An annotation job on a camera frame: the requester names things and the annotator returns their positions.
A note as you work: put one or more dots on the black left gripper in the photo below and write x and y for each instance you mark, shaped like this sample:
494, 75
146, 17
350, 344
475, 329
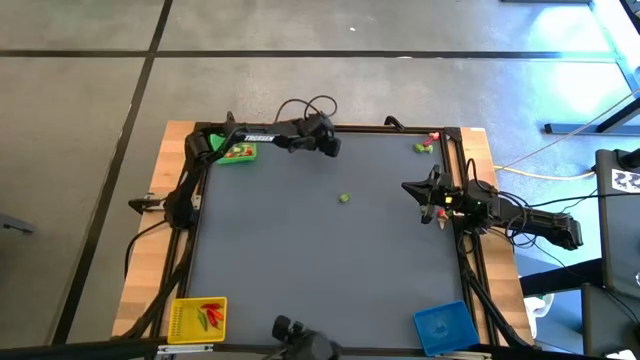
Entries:
312, 131

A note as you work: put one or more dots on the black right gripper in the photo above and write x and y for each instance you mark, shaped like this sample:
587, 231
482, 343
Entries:
450, 197

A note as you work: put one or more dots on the green-capped toy mushroom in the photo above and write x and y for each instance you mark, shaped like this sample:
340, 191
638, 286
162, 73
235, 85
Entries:
240, 148

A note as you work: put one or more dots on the green leafy toy vegetable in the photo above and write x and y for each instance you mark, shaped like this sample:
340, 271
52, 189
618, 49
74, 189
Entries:
422, 148
344, 198

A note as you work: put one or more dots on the orange-red toy chili pepper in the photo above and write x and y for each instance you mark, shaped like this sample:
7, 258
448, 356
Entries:
217, 314

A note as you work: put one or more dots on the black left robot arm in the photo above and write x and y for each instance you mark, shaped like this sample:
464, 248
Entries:
260, 137

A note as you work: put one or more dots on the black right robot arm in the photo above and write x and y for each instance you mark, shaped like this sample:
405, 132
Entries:
545, 225

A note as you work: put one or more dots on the green plastic basket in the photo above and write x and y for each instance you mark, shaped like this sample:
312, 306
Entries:
217, 142

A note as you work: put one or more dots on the blue plastic basket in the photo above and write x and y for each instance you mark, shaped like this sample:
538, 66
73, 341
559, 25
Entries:
445, 327

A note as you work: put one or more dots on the metal floor stand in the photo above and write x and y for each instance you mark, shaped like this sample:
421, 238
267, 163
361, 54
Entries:
570, 128

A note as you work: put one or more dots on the white plastic object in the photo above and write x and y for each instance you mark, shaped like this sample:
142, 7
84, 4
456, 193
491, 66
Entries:
540, 310

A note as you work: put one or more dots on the black case with marker print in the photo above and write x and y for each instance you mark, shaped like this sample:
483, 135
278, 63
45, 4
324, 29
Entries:
620, 225

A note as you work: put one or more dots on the dark grey case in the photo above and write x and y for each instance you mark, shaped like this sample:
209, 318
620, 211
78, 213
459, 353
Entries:
610, 325

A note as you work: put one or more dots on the yellow plastic basket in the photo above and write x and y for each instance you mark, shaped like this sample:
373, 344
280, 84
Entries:
185, 325

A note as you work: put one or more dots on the grey floor object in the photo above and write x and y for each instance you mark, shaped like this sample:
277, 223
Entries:
15, 225

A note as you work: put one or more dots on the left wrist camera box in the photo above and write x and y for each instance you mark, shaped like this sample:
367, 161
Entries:
331, 146

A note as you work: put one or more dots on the black aluminium table frame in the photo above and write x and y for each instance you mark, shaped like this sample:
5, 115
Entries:
360, 128

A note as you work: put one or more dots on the silver metal bracket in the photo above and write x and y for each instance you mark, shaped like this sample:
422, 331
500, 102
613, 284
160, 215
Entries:
185, 348

